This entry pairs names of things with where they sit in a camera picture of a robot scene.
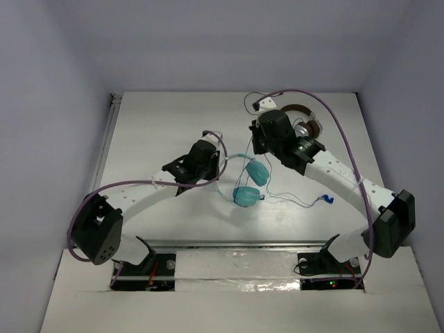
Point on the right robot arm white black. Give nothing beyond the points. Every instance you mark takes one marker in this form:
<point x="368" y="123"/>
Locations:
<point x="392" y="215"/>

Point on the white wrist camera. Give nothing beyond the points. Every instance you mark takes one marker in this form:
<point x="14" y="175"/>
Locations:
<point x="212" y="136"/>
<point x="264" y="105"/>

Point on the aluminium rail front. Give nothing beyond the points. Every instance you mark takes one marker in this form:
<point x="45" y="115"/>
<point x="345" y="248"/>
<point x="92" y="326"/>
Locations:
<point x="233" y="244"/>

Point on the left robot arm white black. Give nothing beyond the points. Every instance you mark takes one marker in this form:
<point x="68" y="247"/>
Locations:
<point x="97" y="226"/>

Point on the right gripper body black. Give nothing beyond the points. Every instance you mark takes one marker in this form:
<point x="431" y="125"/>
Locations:
<point x="261" y="144"/>

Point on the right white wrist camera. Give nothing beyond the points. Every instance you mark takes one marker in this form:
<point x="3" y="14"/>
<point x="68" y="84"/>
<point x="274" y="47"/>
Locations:
<point x="264" y="105"/>

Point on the brown silver headphones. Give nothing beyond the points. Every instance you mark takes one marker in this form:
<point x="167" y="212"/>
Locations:
<point x="307" y="119"/>

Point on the aluminium rail left side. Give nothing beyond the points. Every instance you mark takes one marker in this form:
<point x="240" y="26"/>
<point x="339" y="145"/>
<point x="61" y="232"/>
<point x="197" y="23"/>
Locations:
<point x="115" y="105"/>

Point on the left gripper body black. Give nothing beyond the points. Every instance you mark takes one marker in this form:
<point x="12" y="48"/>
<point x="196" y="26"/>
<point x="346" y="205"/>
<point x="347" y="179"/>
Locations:
<point x="213" y="166"/>

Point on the aluminium rail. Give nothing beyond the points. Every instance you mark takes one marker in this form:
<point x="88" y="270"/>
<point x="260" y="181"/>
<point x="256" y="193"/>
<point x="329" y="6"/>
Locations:
<point x="233" y="244"/>
<point x="115" y="105"/>

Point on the teal cat-ear headphones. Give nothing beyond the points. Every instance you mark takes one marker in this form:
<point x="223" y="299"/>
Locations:
<point x="246" y="191"/>

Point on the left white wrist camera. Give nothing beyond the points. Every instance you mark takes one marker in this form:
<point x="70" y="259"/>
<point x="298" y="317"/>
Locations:
<point x="212" y="136"/>

